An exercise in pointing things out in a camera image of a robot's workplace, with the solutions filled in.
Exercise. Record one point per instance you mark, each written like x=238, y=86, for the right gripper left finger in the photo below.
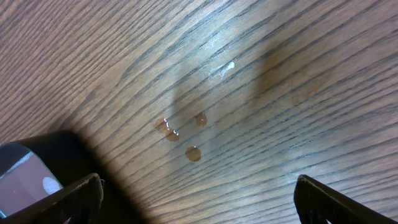
x=79, y=202

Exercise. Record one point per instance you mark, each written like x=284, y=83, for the black water tray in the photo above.
x=35, y=168

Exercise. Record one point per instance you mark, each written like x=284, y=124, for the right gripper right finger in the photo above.
x=316, y=203

